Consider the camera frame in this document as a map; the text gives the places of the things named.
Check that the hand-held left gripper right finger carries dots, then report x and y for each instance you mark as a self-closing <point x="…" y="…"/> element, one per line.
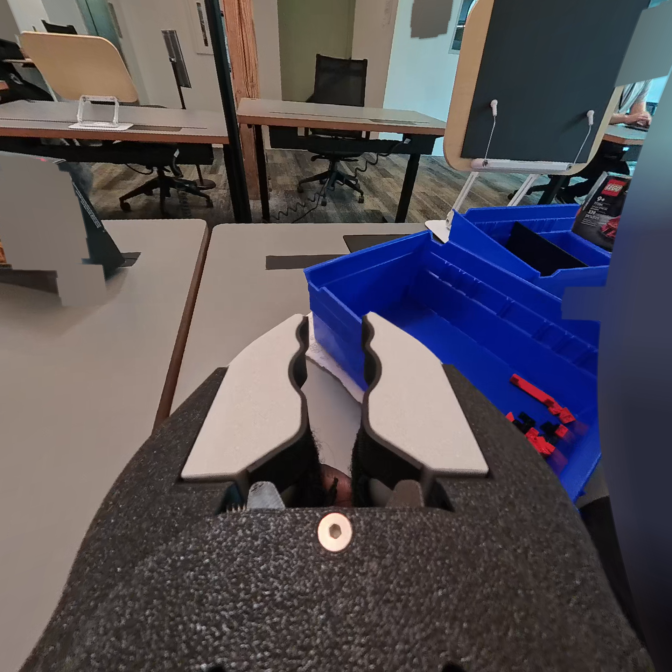
<point x="425" y="420"/>

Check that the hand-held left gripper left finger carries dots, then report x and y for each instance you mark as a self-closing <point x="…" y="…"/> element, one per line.
<point x="246" y="420"/>

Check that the blue plastic storage bin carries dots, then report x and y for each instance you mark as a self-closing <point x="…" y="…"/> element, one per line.
<point x="504" y="231"/>
<point x="446" y="325"/>

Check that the pile of red lego pieces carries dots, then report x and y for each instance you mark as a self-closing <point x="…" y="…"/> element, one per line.
<point x="540" y="441"/>

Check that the person's left hand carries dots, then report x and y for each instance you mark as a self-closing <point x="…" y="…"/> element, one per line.
<point x="336" y="483"/>

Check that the black swivel chair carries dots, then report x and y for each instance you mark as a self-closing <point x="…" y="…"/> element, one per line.
<point x="338" y="84"/>
<point x="162" y="178"/>

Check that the wooden-edged desk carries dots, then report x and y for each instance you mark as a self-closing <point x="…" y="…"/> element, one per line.
<point x="341" y="113"/>
<point x="157" y="123"/>

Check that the black metal pole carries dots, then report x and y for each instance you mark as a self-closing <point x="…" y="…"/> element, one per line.
<point x="225" y="105"/>

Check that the clear acrylic stand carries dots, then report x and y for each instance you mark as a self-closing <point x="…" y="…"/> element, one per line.
<point x="99" y="124"/>

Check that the black board wooden rim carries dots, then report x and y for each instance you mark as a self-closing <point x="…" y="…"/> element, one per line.
<point x="525" y="78"/>

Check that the dark screen on stand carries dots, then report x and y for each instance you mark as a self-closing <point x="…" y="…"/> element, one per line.
<point x="176" y="57"/>

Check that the light wooden panel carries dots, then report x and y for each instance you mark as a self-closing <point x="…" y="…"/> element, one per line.
<point x="78" y="68"/>

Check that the dark jacket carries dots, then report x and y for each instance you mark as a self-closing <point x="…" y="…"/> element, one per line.
<point x="21" y="78"/>

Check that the grey metal rail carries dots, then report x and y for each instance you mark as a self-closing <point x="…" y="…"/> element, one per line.
<point x="519" y="165"/>

